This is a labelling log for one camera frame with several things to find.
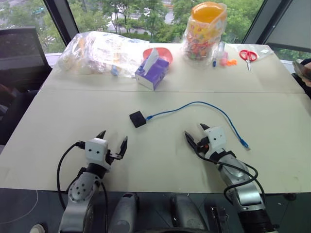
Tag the clear small tube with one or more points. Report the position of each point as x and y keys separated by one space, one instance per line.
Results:
x=221 y=48

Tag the clear plastic bag with packets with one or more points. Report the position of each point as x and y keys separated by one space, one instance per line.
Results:
x=97 y=53

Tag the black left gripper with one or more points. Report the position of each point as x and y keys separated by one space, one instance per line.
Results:
x=112 y=156

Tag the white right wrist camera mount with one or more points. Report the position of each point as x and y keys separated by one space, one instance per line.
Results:
x=215 y=138

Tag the bystander dark clothing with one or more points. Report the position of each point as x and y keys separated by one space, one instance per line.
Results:
x=303 y=88

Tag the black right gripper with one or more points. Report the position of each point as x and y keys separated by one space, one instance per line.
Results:
x=203 y=145

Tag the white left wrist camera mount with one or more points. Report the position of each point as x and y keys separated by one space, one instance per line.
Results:
x=96 y=150

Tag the orange small toy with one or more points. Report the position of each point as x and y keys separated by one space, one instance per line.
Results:
x=232 y=63

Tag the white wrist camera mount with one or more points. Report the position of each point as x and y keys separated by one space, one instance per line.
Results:
x=96 y=150
x=215 y=138

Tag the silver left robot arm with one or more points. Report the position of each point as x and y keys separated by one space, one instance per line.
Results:
x=80 y=191

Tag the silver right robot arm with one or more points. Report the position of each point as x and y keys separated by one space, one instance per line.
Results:
x=240 y=187

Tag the blue marker pen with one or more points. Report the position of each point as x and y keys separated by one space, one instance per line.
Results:
x=214 y=59

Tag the black window frame post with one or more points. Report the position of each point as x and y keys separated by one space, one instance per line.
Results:
x=279 y=21
x=63 y=20

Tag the dark smartphone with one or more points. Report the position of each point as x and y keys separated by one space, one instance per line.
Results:
x=300 y=69

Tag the grey rounded robot leg shape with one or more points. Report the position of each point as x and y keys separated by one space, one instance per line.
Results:
x=125 y=211
x=185 y=211

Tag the bystander hand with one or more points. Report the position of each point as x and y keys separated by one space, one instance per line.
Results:
x=308 y=65

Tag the white shoe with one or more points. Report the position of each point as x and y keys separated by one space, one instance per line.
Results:
x=37 y=228

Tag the black bracket under table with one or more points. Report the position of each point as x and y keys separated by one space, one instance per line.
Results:
x=218 y=215

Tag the purple tissue box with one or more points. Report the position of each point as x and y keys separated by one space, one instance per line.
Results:
x=153 y=75

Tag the candy jar with orange lid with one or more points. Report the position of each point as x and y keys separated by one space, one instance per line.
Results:
x=202 y=36

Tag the black office chair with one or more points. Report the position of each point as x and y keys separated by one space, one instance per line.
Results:
x=19 y=48

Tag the small black box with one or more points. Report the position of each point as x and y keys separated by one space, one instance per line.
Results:
x=137 y=119

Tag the pink plastic bowl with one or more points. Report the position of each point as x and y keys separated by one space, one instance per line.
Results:
x=165 y=54

